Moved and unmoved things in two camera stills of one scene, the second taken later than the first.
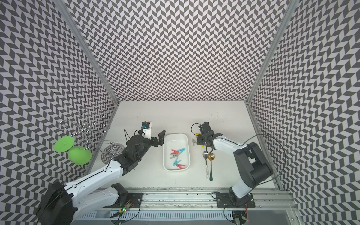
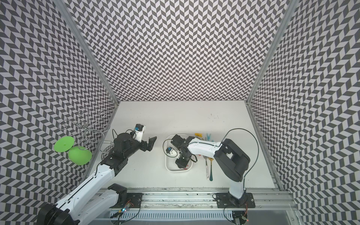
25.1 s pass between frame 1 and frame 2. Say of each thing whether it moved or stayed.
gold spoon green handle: stayed
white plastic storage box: stayed
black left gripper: moved
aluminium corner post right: stayed
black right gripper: moved
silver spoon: stayed
